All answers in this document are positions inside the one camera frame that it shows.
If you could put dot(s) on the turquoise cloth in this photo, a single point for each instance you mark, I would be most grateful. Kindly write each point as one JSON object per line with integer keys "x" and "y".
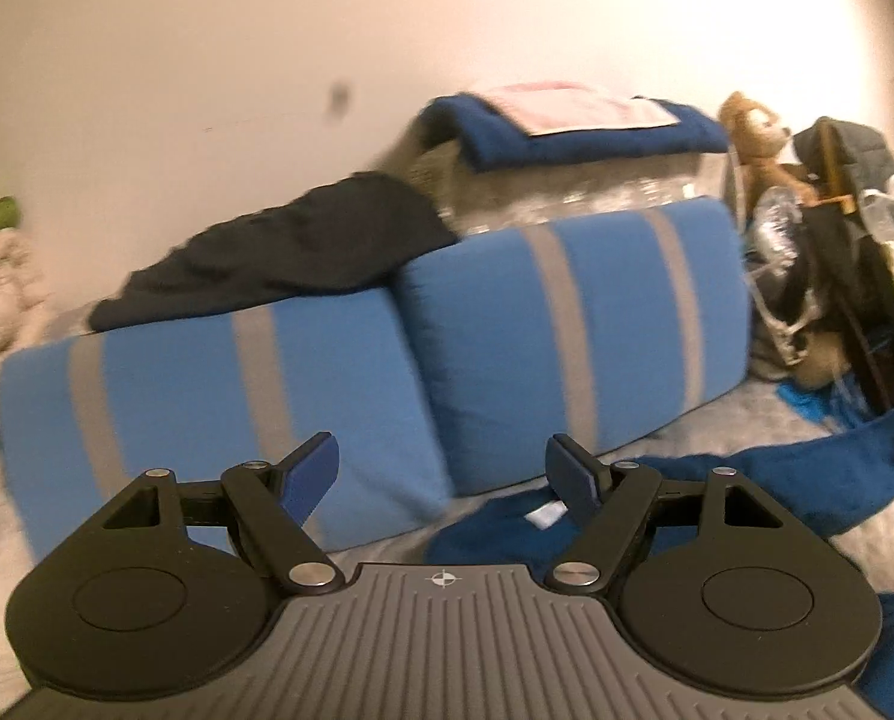
{"x": 826, "y": 407}

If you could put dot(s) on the right blue striped pillow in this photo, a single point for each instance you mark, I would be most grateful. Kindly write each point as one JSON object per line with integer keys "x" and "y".
{"x": 602, "y": 327}

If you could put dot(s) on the dark blue sweatshirt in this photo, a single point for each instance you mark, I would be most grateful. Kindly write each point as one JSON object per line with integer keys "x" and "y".
{"x": 831, "y": 484}

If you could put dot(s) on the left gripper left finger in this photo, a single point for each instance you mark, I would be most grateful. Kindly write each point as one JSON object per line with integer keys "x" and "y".
{"x": 170, "y": 584}

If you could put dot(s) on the navy folded blanket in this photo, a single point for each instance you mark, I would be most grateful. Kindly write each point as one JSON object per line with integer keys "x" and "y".
{"x": 490, "y": 142}

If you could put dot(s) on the blue striped pillow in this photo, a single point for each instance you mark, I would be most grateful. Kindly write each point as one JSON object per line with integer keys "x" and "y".
{"x": 602, "y": 327}
{"x": 82, "y": 417}

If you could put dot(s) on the black garment on pillows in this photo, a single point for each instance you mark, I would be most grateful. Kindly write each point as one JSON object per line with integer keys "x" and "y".
{"x": 335, "y": 239}

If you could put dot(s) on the black bag with straps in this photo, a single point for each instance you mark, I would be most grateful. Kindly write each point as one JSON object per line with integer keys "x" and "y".
{"x": 850, "y": 159}

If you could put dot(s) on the left blue striped pillow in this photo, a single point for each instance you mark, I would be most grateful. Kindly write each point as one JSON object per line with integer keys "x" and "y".
{"x": 82, "y": 417}

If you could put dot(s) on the brown teddy bear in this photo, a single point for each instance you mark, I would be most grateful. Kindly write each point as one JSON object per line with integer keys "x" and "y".
{"x": 759, "y": 137}

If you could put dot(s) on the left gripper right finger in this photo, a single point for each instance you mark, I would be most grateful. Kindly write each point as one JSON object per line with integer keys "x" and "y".
{"x": 712, "y": 580}

